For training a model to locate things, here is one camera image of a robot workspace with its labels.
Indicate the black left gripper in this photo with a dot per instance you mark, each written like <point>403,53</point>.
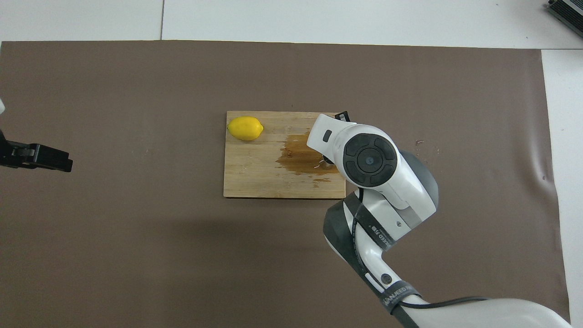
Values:
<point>4,155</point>

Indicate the steel double jigger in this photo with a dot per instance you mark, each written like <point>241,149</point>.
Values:
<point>326,163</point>

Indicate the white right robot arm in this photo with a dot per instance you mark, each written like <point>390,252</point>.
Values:
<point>410,191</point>

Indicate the yellow lemon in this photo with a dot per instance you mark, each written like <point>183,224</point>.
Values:
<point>245,128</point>

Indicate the wooden cutting board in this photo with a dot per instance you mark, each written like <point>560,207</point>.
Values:
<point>255,173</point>

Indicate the brown table mat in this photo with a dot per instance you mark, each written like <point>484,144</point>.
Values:
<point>136,250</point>

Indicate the grey finned metal device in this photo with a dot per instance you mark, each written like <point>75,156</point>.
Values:
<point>569,11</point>

